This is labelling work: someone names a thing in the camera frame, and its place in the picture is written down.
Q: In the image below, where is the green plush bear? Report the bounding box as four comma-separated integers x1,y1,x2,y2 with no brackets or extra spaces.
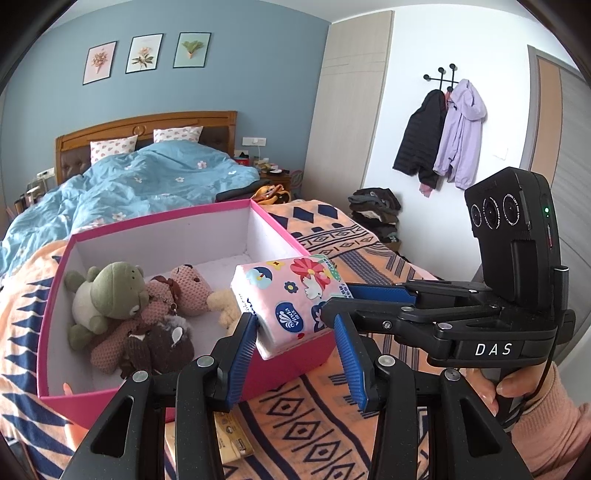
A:
65,261,147,354

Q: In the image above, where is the framed white flower picture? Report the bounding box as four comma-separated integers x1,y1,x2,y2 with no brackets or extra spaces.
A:
126,34,164,74

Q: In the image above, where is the wooden nightstand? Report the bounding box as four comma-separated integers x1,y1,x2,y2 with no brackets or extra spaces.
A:
259,168,305,201

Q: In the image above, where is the black puffer jacket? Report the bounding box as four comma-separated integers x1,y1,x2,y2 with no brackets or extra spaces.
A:
392,89,448,185

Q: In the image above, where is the pink crochet teddy bear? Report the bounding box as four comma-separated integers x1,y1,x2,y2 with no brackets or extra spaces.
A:
90,276,178,374

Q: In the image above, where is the blue floral quilt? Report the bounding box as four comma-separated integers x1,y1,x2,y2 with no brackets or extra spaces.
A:
0,141,262,278

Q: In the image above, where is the framed pink flower picture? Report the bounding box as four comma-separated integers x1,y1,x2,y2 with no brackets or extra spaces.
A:
83,41,117,86

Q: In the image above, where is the wooden bed headboard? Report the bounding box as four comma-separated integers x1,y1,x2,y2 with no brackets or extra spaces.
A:
55,111,238,181

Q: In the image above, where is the person's right hand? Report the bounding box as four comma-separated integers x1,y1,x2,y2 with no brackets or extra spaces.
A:
466,362,558,415

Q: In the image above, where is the pink cardboard box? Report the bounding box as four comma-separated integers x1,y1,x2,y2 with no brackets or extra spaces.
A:
37,198,338,423

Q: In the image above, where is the purple jacket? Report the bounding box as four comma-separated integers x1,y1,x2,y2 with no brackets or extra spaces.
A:
433,78,488,190

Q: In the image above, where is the orange patterned blanket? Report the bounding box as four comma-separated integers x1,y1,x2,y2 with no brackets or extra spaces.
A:
0,198,509,480

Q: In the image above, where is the black wall coat rack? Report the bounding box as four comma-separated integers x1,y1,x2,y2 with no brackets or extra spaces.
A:
422,65,460,90

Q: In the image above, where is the pile of dark clothes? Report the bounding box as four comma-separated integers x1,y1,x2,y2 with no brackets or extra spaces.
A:
347,187,402,243

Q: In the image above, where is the group of cosmetic bottles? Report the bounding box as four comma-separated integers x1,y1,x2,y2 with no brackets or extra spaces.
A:
7,178,51,213

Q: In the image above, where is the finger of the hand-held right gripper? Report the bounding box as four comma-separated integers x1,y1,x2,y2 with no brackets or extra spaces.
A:
344,279,494,309
321,298,458,356

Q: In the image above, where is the yellow patterned bag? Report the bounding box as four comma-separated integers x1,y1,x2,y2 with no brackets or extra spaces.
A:
256,185,289,204

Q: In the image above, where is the white dotted pillow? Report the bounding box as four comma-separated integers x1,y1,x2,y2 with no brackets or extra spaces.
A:
90,135,139,166
153,127,204,144

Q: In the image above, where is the beige wardrobe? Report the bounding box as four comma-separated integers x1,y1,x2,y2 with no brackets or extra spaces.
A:
288,10,395,241

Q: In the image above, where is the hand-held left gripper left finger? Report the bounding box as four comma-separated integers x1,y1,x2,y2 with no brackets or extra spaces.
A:
60,313,258,480

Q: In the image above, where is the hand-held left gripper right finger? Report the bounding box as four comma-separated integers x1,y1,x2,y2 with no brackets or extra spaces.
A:
333,313,525,480

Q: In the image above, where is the brown cardboard box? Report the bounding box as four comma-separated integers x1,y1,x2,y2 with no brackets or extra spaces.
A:
212,411,254,464

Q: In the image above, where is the dark cloth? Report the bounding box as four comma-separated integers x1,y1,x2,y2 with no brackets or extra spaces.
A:
215,182,264,202

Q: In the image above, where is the wooden door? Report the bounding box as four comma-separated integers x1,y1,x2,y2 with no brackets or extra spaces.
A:
526,44,591,365

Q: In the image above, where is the pink floral tissue pack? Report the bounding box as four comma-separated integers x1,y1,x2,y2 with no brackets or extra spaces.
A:
230,256,347,361

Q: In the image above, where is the dark brown plush toy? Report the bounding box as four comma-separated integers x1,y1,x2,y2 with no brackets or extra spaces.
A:
148,316,195,372

